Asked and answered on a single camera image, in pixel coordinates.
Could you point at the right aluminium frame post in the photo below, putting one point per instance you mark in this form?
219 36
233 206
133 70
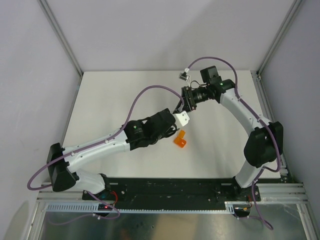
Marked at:
280 34

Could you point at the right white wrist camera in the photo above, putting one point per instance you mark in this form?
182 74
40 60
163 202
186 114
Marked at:
185 76

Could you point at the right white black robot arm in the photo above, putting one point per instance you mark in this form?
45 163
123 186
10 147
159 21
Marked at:
265 138

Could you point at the orange pill organizer box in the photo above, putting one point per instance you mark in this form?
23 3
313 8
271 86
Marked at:
179 139

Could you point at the aluminium side rail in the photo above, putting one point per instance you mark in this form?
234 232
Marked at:
286 190

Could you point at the aluminium frame post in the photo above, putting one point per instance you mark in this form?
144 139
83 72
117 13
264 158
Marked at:
280 34
53 22

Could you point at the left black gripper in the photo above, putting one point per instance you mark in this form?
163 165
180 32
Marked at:
173 129

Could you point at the left aluminium frame post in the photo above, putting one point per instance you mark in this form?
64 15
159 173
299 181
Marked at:
53 22

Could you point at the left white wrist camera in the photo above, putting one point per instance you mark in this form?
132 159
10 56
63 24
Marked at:
181 119

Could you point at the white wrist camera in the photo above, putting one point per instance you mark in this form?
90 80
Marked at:
181 119
185 76

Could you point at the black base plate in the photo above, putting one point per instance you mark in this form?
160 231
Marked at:
176 193

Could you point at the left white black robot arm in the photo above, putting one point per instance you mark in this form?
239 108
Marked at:
68 172

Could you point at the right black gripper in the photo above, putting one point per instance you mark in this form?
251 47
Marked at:
188 97

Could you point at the grey slotted cable duct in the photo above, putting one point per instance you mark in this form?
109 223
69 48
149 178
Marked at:
96 207

